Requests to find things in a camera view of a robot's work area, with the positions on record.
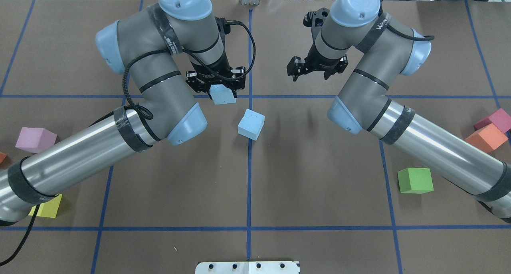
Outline yellow foam block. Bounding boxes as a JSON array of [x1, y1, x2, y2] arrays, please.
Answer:
[[36, 193, 63, 219]]

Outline orange block right side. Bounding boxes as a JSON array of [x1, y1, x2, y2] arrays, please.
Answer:
[[465, 123, 509, 153]]

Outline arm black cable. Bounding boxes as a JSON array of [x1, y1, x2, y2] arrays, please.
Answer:
[[0, 18, 257, 266], [379, 11, 436, 42]]

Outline orange block left side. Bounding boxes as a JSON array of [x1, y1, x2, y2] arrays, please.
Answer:
[[0, 152, 7, 164]]

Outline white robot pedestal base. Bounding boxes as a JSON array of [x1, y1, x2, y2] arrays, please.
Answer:
[[195, 261, 301, 274]]

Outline light blue block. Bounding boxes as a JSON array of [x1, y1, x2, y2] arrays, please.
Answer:
[[238, 109, 265, 141], [209, 84, 237, 105]]

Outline magenta block near orange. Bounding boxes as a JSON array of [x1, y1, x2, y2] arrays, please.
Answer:
[[474, 108, 511, 133]]

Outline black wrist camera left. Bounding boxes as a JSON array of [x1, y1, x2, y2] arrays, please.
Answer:
[[215, 17, 231, 40]]

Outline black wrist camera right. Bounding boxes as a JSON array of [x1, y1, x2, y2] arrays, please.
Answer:
[[302, 8, 330, 28]]

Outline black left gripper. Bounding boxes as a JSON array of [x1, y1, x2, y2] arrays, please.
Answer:
[[185, 53, 247, 99]]

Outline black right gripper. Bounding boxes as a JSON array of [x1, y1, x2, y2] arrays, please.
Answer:
[[286, 47, 349, 82]]

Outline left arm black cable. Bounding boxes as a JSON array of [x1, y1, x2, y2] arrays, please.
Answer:
[[0, 18, 257, 266]]

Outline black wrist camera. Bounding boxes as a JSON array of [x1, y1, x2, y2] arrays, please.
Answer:
[[215, 17, 231, 40], [302, 8, 330, 28]]

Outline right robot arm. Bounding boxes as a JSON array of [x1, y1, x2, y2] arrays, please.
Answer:
[[287, 0, 510, 223]]

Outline pink lilac foam block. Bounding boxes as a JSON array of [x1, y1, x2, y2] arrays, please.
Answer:
[[15, 127, 57, 153]]

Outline green foam block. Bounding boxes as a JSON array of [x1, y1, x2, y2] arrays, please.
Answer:
[[397, 168, 434, 194]]

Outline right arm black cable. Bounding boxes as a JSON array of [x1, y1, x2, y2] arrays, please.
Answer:
[[379, 11, 436, 42]]

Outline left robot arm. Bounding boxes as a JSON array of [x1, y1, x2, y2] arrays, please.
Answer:
[[0, 0, 251, 227]]

